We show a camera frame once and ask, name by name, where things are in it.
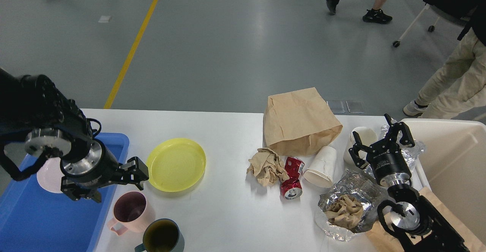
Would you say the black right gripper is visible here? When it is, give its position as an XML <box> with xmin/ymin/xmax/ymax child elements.
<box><xmin>349</xmin><ymin>113</ymin><xmax>415</xmax><ymax>187</ymax></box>

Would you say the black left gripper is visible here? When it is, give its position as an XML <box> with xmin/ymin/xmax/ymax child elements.
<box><xmin>60</xmin><ymin>139</ymin><xmax>149</xmax><ymax>203</ymax></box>

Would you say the pink ribbed mug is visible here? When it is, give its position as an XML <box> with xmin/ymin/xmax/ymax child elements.
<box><xmin>107</xmin><ymin>191</ymin><xmax>156</xmax><ymax>235</ymax></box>

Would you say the yellow plastic plate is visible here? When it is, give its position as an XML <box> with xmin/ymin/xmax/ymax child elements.
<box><xmin>146</xmin><ymin>138</ymin><xmax>207</xmax><ymax>192</ymax></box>

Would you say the dark green mug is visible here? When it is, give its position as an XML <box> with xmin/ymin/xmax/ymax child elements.
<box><xmin>134</xmin><ymin>219</ymin><xmax>185</xmax><ymax>252</ymax></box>

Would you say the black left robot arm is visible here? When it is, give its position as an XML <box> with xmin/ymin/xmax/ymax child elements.
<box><xmin>0</xmin><ymin>70</ymin><xmax>149</xmax><ymax>203</ymax></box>

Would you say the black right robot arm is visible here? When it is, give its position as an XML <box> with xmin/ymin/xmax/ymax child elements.
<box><xmin>349</xmin><ymin>114</ymin><xmax>469</xmax><ymax>252</ymax></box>

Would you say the white paper cup upright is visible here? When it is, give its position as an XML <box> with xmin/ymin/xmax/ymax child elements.
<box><xmin>343</xmin><ymin>126</ymin><xmax>378</xmax><ymax>167</ymax></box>

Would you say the crushed clear plastic bottle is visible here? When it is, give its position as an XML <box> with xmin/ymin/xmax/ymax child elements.
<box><xmin>364</xmin><ymin>125</ymin><xmax>426</xmax><ymax>179</ymax></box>

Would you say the clear floor plate right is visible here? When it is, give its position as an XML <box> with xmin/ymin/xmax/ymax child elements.
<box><xmin>346</xmin><ymin>100</ymin><xmax>365</xmax><ymax>113</ymax></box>

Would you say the clear floor plate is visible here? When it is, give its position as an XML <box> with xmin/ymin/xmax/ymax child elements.
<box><xmin>327</xmin><ymin>100</ymin><xmax>346</xmax><ymax>114</ymax></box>
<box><xmin>346</xmin><ymin>100</ymin><xmax>365</xmax><ymax>113</ymax></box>

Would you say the crumpled aluminium foil sheet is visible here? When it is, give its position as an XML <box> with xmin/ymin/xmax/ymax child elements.
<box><xmin>314</xmin><ymin>170</ymin><xmax>388</xmax><ymax>241</ymax></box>

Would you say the clear floor plate left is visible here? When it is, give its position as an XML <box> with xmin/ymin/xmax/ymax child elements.
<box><xmin>327</xmin><ymin>100</ymin><xmax>346</xmax><ymax>114</ymax></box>

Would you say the pink plate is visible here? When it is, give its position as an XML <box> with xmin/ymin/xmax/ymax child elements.
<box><xmin>36</xmin><ymin>157</ymin><xmax>64</xmax><ymax>194</ymax></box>

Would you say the white paper cup lying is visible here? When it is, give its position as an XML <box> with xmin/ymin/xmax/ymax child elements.
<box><xmin>303</xmin><ymin>145</ymin><xmax>337</xmax><ymax>188</ymax></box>

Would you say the crumpled brown paper on foil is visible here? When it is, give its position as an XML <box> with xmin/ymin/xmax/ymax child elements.
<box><xmin>325</xmin><ymin>194</ymin><xmax>364</xmax><ymax>230</ymax></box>

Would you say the beige plastic bin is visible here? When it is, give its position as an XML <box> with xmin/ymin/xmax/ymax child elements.
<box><xmin>403</xmin><ymin>118</ymin><xmax>486</xmax><ymax>242</ymax></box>

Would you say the blue plastic tray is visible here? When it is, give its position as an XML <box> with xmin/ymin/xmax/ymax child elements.
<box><xmin>0</xmin><ymin>132</ymin><xmax>130</xmax><ymax>252</ymax></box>

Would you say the person in beige trousers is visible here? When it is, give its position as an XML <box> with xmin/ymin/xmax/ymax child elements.
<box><xmin>403</xmin><ymin>0</ymin><xmax>486</xmax><ymax>119</ymax></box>

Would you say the crushed red soda can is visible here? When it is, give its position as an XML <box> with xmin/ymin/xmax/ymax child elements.
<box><xmin>281</xmin><ymin>156</ymin><xmax>305</xmax><ymax>200</ymax></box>

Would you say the flat brown paper bag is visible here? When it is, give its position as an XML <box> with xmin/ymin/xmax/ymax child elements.
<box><xmin>366</xmin><ymin>187</ymin><xmax>486</xmax><ymax>252</ymax></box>

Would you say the crumpled brown paper ball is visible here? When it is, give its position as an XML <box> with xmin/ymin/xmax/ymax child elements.
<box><xmin>246</xmin><ymin>148</ymin><xmax>290</xmax><ymax>187</ymax></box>

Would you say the white wheeled chair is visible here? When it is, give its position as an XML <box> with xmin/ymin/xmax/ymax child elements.
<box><xmin>392</xmin><ymin>3</ymin><xmax>442</xmax><ymax>48</ymax></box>

